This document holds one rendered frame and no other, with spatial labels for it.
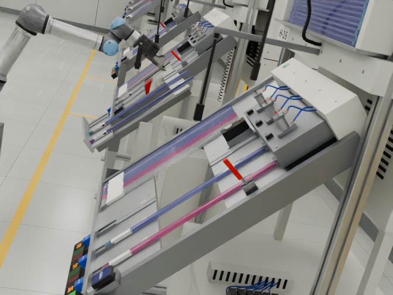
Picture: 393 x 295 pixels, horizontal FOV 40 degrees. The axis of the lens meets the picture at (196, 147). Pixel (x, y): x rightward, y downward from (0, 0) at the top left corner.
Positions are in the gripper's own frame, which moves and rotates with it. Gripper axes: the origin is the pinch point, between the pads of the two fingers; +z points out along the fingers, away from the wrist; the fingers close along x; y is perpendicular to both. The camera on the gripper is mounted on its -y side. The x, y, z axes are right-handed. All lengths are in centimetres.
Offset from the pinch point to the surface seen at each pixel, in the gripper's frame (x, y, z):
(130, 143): 72, -62, 28
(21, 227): -15, -113, -3
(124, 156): 38, -62, 24
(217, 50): -32.0, 27.1, 8.3
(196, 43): -25.0, 22.4, -0.2
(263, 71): -32, 34, 32
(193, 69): -32.0, 12.7, 5.6
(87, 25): 848, -124, -39
